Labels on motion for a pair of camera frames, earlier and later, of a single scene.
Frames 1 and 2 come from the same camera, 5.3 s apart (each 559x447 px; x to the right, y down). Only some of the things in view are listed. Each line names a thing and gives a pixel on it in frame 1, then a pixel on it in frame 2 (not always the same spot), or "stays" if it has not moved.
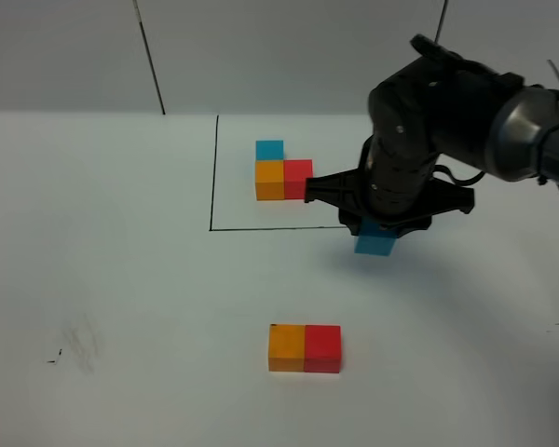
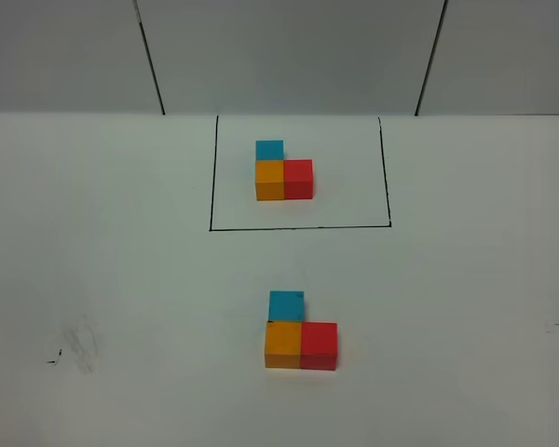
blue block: (374, 239) -> (286, 305)
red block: (322, 348) stays
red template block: (295, 173) stays
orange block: (286, 347) stays
